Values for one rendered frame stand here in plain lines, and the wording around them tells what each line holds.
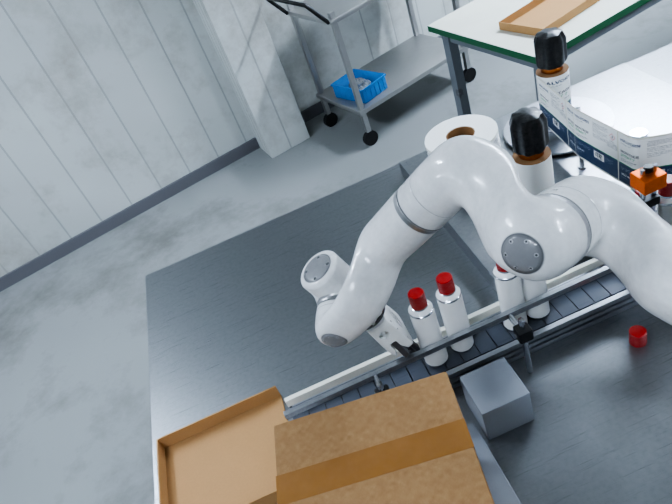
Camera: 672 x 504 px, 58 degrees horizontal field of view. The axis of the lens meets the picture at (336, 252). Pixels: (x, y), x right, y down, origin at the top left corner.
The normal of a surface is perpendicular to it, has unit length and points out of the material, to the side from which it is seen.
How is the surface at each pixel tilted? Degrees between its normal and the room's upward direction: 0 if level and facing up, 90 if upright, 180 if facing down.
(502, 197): 37
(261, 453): 0
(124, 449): 0
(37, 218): 90
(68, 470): 0
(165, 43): 90
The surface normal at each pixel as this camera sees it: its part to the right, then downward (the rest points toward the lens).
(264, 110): 0.46, 0.45
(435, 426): -0.30, -0.73
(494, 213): -0.92, -0.25
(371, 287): 0.26, 0.14
